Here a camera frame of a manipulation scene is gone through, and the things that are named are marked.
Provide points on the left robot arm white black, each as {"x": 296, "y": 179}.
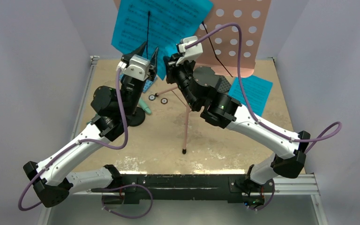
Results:
{"x": 54, "y": 179}

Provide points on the grey brick baseplate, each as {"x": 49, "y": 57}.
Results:
{"x": 224, "y": 86}

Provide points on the blue brick baseplate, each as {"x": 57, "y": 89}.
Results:
{"x": 147, "y": 85}

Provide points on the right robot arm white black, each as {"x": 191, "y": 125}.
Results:
{"x": 199, "y": 86}

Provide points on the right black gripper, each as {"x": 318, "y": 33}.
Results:
{"x": 171, "y": 68}

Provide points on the mint green toy microphone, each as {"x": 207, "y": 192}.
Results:
{"x": 142, "y": 104}

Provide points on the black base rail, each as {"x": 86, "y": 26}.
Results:
{"x": 232, "y": 188}

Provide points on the blue sheet music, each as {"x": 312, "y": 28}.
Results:
{"x": 256, "y": 89}
{"x": 162, "y": 23}

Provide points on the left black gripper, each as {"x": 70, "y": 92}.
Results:
{"x": 153, "y": 66}

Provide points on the pink music stand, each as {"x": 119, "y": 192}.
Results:
{"x": 237, "y": 27}

